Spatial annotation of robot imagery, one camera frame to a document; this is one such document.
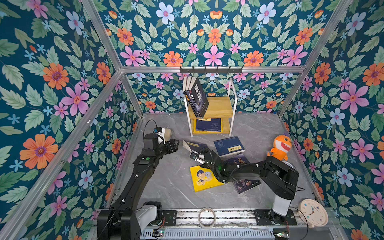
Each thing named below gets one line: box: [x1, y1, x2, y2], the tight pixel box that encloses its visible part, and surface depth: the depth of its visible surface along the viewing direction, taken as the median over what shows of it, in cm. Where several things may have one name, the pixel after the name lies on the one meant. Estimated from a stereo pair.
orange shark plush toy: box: [267, 132, 292, 161], surface depth 95 cm
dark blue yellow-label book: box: [182, 140, 210, 154], surface depth 93 cm
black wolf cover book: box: [189, 76, 210, 118], surface depth 86 cm
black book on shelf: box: [182, 76, 199, 116], surface depth 81 cm
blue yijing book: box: [195, 118, 222, 132], surface depth 107 cm
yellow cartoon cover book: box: [190, 165, 224, 193], surface depth 86 cm
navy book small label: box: [213, 136, 245, 158], surface depth 101 cm
